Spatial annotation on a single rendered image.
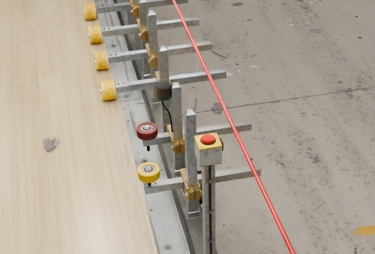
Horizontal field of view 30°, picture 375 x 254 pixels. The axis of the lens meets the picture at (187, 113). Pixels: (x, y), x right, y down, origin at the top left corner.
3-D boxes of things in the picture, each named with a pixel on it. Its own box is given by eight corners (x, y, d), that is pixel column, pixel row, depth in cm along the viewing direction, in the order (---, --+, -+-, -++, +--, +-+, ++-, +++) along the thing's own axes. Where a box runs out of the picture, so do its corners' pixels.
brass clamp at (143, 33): (148, 27, 335) (147, 17, 332) (153, 39, 324) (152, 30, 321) (135, 28, 334) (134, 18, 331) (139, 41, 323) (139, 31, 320)
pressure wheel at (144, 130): (156, 143, 279) (155, 119, 273) (160, 154, 273) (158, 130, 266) (136, 145, 278) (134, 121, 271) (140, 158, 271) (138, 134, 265)
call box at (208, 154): (216, 152, 216) (216, 132, 212) (222, 166, 211) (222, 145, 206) (194, 155, 215) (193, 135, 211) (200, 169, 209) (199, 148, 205)
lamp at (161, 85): (171, 127, 270) (169, 80, 258) (174, 135, 265) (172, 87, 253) (156, 129, 269) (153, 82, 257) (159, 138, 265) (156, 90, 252)
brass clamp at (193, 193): (195, 176, 261) (194, 166, 259) (203, 200, 251) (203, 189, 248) (178, 179, 260) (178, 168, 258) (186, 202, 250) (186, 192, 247)
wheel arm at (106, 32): (197, 22, 336) (197, 15, 334) (199, 25, 333) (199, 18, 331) (94, 34, 328) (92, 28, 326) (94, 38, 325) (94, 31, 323)
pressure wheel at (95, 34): (99, 22, 324) (101, 36, 321) (100, 30, 332) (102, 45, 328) (86, 23, 323) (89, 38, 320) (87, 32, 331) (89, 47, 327)
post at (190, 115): (196, 213, 262) (193, 106, 235) (198, 219, 259) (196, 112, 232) (187, 214, 261) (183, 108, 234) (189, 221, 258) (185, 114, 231)
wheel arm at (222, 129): (249, 127, 282) (249, 118, 279) (251, 132, 279) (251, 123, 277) (142, 143, 275) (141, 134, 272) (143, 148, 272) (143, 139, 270)
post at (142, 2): (151, 86, 346) (145, -4, 319) (152, 90, 343) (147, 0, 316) (144, 87, 345) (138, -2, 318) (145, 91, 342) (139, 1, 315)
